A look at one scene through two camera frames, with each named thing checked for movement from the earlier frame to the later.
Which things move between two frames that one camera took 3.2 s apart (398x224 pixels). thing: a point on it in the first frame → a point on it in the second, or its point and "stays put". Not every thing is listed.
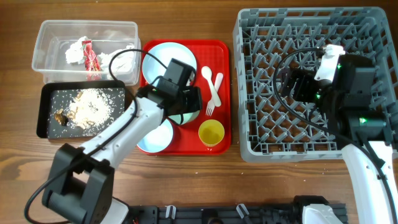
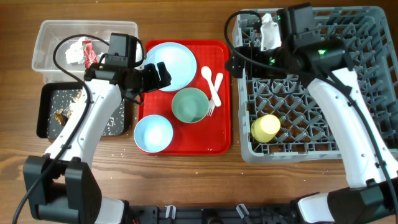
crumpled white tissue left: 75,53 stays put
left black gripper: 194,101 → 153,83
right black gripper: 305,79 → 240,67
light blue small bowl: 157,140 stays put
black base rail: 225,214 stays put
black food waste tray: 79,109 stays put
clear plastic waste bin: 87,51 stays put
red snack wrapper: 92,63 stays put
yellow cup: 211,132 → 264,128
